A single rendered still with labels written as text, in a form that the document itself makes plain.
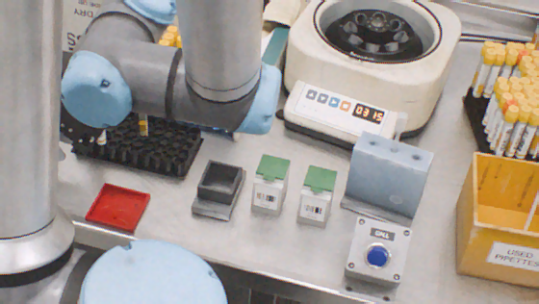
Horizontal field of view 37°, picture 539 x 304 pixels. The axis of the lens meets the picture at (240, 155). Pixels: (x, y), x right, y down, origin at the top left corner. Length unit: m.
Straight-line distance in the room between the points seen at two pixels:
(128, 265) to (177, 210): 0.46
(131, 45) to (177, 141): 0.36
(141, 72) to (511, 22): 0.87
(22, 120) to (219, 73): 0.21
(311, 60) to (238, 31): 0.54
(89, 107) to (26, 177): 0.23
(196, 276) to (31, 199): 0.14
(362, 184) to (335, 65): 0.19
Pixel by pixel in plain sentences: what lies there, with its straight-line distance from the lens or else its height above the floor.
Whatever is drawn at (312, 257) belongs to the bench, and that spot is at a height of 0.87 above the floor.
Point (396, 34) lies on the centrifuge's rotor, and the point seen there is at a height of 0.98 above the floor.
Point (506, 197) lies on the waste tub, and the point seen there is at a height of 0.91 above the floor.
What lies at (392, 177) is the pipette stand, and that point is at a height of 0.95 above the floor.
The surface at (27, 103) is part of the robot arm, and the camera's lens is 0.59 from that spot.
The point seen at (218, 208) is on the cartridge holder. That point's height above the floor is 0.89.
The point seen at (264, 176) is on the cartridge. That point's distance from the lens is 1.07.
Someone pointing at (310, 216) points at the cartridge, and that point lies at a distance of 1.10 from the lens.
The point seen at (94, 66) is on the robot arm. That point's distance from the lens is 0.82.
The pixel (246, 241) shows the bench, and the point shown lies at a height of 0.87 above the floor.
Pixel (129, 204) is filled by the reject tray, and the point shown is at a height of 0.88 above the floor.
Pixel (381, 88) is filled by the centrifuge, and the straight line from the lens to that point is 1.20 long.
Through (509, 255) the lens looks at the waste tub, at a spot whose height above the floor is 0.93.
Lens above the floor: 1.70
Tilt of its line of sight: 44 degrees down
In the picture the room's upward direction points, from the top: 4 degrees clockwise
